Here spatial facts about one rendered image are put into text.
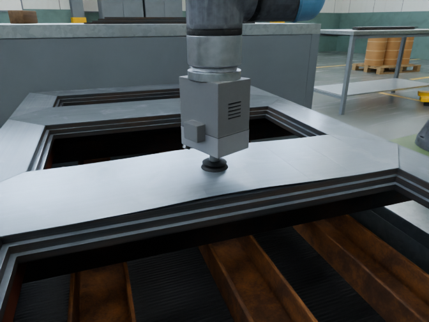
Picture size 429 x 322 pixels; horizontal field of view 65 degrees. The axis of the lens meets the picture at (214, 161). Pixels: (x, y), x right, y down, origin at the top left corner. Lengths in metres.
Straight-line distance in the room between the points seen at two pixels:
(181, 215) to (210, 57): 0.21
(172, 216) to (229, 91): 0.18
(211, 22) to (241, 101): 0.11
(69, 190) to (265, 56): 1.08
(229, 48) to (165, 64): 0.86
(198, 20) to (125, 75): 0.86
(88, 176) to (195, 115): 0.19
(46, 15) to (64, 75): 8.23
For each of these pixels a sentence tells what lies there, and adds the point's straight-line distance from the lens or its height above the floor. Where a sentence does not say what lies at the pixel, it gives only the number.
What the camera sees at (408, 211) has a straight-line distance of 0.85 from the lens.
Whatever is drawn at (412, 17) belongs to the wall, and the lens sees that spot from 12.25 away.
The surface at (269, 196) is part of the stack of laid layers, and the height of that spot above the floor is 0.83.
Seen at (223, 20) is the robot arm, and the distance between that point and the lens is 0.45.
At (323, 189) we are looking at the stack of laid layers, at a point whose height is 0.83.
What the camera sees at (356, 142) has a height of 0.84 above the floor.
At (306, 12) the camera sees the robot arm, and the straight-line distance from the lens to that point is 0.52.
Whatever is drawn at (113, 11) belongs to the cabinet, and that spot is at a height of 1.25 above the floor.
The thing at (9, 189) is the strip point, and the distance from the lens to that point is 0.55.
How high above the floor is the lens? 1.06
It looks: 23 degrees down
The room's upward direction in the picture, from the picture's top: straight up
